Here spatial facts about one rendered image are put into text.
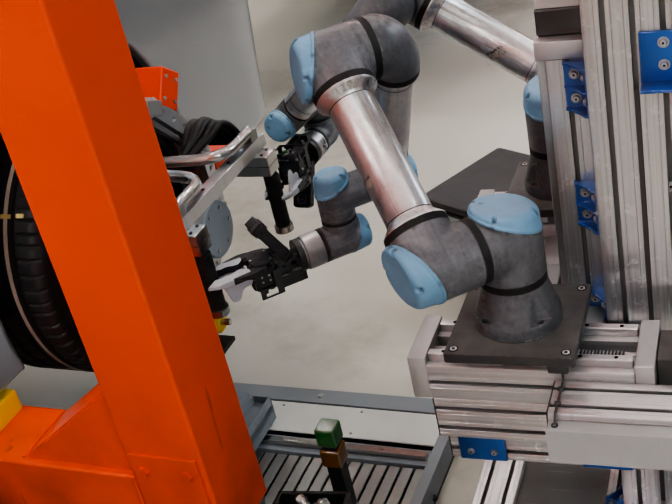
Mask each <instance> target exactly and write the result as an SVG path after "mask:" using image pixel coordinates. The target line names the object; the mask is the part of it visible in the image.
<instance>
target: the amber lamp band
mask: <svg viewBox="0 0 672 504"><path fill-rule="evenodd" d="M320 456H321V460H322V463H323V466H324V467H332V468H342V467H343V465H344V463H345V461H346V459H347V457H348V452H347V448H346V444H345V441H344V440H341V444H340V446H339V447H338V449H337V451H326V450H322V448H321V450H320Z"/></svg>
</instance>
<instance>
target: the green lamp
mask: <svg viewBox="0 0 672 504"><path fill-rule="evenodd" d="M314 434H315V438H316V441H317V445H318V446H320V447H329V448H336V447H337V446H338V444H339V442H340V440H341V438H342V437H343V432H342V428H341V424H340V421H339V420H336V419H325V418H321V419H320V421H319V423H318V424H317V426H316V428H315V430H314Z"/></svg>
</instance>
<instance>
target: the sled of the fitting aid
mask: <svg viewBox="0 0 672 504"><path fill-rule="evenodd" d="M249 398H250V401H251V405H250V406H249V408H248V409H247V411H246V412H245V414H244V419H245V422H246V425H247V428H248V431H249V435H250V438H251V441H252V444H253V448H254V451H256V450H257V448H258V446H259V445H260V443H261V442H262V440H263V438H264V437H265V435H266V434H267V432H268V430H269V429H270V427H271V425H272V424H273V422H274V421H275V419H276V414H275V410H274V407H273V404H272V400H271V397H270V396H263V395H251V394H249Z"/></svg>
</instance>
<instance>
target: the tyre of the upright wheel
mask: <svg viewBox="0 0 672 504"><path fill-rule="evenodd" d="M162 136H163V135H162ZM163 137H164V136H163ZM164 138H165V140H166V141H167V142H168V144H169V145H170V147H171V149H172V150H173V152H174V154H175V156H179V155H180V151H179V148H178V146H177V144H176V143H174V142H172V141H171V140H169V139H168V138H166V137H164ZM11 166H12V160H11V158H10V155H9V153H8V150H7V148H6V145H5V142H4V140H3V137H2V135H1V132H0V319H1V322H2V324H3V327H4V329H5V331H6V334H7V336H8V338H9V340H10V342H11V344H12V346H13V347H14V349H15V351H16V352H17V354H18V356H19V357H20V359H21V360H22V362H23V364H25V365H29V366H33V367H39V368H52V369H63V370H76V369H79V370H76V371H80V370H83V371H88V372H94V370H93V368H92V365H91V363H90V360H89V358H88V355H87V353H86V350H85V347H84V345H83V342H82V340H81V337H80V335H79V332H78V329H77V327H76V324H75V322H74V319H73V317H72V314H71V312H70V309H69V306H68V304H67V301H66V299H65V296H64V294H63V291H62V288H61V286H60V283H59V281H58V278H57V276H56V273H55V271H54V268H53V265H52V263H51V260H50V258H49V255H48V253H47V250H46V247H45V245H44V242H43V240H42V237H41V235H40V232H39V230H38V227H37V224H36V222H35V219H34V217H33V214H32V212H31V209H30V206H29V204H28V201H27V199H26V196H25V194H24V191H23V189H22V186H21V183H20V181H19V178H18V176H17V173H16V171H15V170H14V174H13V178H12V183H11V188H10V194H9V204H8V214H3V213H4V202H5V194H6V188H7V183H8V178H9V174H10V170H11ZM3 219H7V238H8V254H9V262H10V268H11V272H12V278H13V282H14V286H15V289H16V292H17V296H18V299H19V302H20V305H21V306H22V309H23V312H24V314H25V316H26V318H27V320H28V322H29V324H30V325H31V328H32V329H33V331H34V333H35V334H36V336H37V337H38V338H39V339H40V341H41V342H42V344H43V345H44V346H45V347H46V348H47V349H48V350H49V351H50V352H51V353H52V354H53V355H54V356H55V357H57V358H58V359H59V360H61V361H62V362H64V363H66V364H67V365H69V366H71V367H73V368H76V369H73V368H70V367H68V366H66V365H64V364H62V363H60V362H59V361H57V360H56V359H54V358H53V357H52V356H51V355H49V354H48V353H47V352H46V351H45V350H44V349H43V348H42V347H41V346H40V344H39V343H38V342H37V341H36V339H35V338H34V337H33V335H32V334H31V332H30V331H29V329H28V327H27V326H26V324H25V322H24V320H23V318H22V316H21V314H20V312H19V309H18V307H17V304H16V302H15V299H14V296H13V293H12V290H11V286H10V282H9V278H8V273H7V268H6V262H5V254H4V242H3Z"/></svg>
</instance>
